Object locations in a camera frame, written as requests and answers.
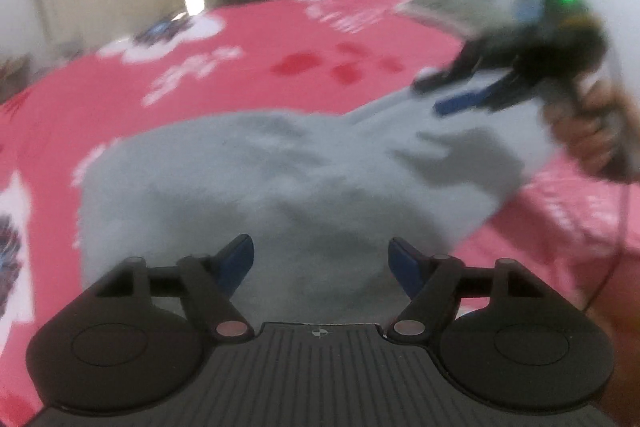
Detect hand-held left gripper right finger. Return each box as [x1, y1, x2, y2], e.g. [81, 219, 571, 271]
[387, 237, 548, 343]

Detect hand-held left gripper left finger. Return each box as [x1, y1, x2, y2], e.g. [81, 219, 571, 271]
[95, 234, 256, 340]

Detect person's right hand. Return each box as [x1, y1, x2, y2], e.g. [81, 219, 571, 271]
[542, 77, 640, 182]

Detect grey cable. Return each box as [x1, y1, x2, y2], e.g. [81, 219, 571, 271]
[582, 179, 632, 309]

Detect grey pants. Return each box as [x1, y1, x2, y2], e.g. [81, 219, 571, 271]
[75, 69, 556, 295]

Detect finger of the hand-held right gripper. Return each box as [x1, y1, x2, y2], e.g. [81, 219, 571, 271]
[412, 39, 482, 92]
[433, 78, 522, 118]

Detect red floral blanket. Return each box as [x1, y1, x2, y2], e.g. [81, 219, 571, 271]
[0, 0, 640, 418]

